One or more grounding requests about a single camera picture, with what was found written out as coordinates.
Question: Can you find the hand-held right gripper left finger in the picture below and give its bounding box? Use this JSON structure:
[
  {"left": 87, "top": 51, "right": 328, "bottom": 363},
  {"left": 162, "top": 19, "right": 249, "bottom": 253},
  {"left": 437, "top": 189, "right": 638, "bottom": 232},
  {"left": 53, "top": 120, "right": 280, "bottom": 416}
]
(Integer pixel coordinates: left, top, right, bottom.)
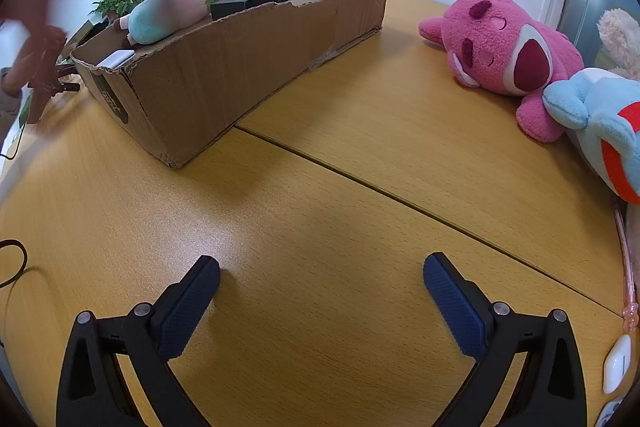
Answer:
[{"left": 56, "top": 255, "right": 221, "bottom": 427}]

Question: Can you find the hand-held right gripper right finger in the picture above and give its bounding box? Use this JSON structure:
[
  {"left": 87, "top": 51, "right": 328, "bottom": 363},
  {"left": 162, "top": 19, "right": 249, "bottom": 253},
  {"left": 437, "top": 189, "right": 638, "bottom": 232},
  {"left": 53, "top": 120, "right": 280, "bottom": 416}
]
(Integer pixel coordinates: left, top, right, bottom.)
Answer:
[{"left": 423, "top": 252, "right": 587, "bottom": 427}]

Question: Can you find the long cardboard box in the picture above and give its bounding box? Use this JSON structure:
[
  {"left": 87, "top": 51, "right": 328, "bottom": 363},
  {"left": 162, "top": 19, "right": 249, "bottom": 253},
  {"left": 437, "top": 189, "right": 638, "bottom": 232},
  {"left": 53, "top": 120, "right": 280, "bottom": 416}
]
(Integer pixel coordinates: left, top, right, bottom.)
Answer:
[{"left": 70, "top": 0, "right": 395, "bottom": 169}]

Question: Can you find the person's left hand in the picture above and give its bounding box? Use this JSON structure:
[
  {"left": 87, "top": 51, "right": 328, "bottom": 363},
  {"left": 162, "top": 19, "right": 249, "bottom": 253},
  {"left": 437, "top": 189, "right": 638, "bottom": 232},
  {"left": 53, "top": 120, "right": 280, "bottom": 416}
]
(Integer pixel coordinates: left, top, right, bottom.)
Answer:
[{"left": 0, "top": 0, "right": 101, "bottom": 108}]

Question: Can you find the wooden desk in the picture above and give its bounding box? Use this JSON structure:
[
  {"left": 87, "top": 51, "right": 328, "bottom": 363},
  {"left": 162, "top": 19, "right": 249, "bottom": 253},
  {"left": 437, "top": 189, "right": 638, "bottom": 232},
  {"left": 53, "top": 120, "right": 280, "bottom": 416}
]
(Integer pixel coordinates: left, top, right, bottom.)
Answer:
[{"left": 0, "top": 0, "right": 640, "bottom": 427}]

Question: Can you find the white oval charger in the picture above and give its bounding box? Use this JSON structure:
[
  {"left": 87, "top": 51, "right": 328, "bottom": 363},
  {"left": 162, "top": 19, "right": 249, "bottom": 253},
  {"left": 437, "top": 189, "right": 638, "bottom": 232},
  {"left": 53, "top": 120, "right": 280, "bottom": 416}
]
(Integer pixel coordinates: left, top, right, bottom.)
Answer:
[{"left": 602, "top": 334, "right": 632, "bottom": 395}]

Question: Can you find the white grey small gadget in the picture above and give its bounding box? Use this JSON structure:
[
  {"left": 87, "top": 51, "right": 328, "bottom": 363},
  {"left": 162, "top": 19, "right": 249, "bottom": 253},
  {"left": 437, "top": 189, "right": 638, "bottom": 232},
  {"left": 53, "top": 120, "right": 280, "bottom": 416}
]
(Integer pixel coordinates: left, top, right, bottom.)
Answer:
[{"left": 595, "top": 399, "right": 623, "bottom": 427}]

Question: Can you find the blue plush toy red band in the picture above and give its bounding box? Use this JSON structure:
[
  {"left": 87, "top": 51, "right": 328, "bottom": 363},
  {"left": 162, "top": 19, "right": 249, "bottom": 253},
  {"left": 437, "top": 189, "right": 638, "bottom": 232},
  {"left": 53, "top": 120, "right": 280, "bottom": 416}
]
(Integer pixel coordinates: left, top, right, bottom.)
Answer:
[{"left": 542, "top": 68, "right": 640, "bottom": 205}]

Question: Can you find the green covered side table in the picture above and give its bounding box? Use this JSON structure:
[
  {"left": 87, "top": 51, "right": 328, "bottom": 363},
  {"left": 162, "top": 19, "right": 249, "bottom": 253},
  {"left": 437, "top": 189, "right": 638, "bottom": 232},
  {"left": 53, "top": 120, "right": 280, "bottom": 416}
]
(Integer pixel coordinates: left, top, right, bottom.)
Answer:
[{"left": 14, "top": 99, "right": 32, "bottom": 140}]

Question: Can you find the brown wooden stand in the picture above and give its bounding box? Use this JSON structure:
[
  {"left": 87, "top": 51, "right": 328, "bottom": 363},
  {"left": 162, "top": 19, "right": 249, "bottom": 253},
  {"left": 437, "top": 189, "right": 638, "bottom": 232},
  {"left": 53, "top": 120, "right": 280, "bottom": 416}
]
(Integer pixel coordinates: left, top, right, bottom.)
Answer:
[{"left": 27, "top": 27, "right": 81, "bottom": 125}]

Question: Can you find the small white flat device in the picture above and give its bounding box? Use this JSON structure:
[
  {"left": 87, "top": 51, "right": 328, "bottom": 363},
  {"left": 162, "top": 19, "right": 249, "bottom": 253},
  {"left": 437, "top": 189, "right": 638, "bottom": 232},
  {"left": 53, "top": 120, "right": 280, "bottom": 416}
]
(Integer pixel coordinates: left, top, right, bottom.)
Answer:
[{"left": 96, "top": 50, "right": 136, "bottom": 68}]

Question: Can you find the pink plush bear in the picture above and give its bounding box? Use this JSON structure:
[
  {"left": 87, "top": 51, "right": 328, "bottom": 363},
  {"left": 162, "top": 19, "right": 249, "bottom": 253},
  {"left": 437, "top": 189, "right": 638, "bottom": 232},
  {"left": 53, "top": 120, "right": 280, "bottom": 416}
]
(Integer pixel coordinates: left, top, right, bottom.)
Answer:
[{"left": 418, "top": 0, "right": 586, "bottom": 144}]

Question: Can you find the small open cardboard carton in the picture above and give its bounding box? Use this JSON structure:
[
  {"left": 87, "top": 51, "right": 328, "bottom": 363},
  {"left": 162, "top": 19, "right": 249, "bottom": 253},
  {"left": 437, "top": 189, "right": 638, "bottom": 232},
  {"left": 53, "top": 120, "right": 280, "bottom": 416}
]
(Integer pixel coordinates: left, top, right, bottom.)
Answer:
[{"left": 64, "top": 20, "right": 97, "bottom": 54}]

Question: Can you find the pastel plush toy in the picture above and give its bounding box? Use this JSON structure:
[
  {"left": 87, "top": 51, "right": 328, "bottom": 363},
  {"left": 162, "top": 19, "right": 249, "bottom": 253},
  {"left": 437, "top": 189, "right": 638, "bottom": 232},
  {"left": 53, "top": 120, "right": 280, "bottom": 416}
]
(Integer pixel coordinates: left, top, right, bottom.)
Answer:
[{"left": 112, "top": 0, "right": 221, "bottom": 46}]

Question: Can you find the black rectangular box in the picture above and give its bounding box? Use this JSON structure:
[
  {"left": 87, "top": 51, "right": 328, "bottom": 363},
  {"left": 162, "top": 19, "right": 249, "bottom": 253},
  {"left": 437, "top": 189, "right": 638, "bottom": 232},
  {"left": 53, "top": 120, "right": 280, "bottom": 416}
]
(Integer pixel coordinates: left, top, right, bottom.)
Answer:
[{"left": 210, "top": 0, "right": 292, "bottom": 22}]

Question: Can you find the small potted green plant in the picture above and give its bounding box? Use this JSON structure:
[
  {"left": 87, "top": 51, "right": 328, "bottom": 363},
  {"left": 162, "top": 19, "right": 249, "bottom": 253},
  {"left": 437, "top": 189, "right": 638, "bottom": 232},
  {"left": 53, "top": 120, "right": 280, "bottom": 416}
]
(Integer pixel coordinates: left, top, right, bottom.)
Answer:
[{"left": 90, "top": 0, "right": 135, "bottom": 22}]

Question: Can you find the cream plush toy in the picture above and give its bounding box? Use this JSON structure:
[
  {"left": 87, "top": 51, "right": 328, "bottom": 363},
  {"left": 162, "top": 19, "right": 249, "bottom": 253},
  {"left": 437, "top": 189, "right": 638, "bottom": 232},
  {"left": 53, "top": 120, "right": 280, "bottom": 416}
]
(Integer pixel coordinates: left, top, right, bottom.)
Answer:
[{"left": 597, "top": 8, "right": 640, "bottom": 80}]

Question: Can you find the black cable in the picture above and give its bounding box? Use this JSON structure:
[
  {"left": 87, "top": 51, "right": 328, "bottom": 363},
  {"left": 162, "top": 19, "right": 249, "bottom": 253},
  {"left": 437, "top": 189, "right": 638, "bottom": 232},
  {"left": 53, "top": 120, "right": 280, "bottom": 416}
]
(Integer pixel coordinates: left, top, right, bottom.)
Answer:
[{"left": 0, "top": 239, "right": 28, "bottom": 288}]

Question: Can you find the pink beaded lanyard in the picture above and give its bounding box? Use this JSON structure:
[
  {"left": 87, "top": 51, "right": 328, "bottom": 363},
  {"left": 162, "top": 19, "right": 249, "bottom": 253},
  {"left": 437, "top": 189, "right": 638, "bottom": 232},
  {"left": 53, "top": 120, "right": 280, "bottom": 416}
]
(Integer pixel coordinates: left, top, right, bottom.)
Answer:
[{"left": 612, "top": 202, "right": 640, "bottom": 333}]

